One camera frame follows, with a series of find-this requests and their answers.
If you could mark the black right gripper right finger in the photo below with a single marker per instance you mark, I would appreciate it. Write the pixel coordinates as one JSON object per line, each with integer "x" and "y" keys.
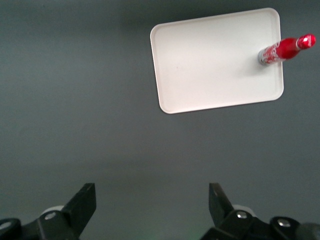
{"x": 225, "y": 215}

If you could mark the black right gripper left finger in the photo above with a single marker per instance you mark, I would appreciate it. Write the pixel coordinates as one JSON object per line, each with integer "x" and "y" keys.
{"x": 75, "y": 212}

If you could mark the red coke bottle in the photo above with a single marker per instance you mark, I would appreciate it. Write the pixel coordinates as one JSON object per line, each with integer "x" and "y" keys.
{"x": 282, "y": 51}

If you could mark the beige rectangular plastic tray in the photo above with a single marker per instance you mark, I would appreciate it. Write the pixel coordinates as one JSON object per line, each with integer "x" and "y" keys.
{"x": 212, "y": 62}

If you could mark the dark grey table cover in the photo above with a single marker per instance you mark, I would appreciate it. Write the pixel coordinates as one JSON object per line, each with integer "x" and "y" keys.
{"x": 75, "y": 100}

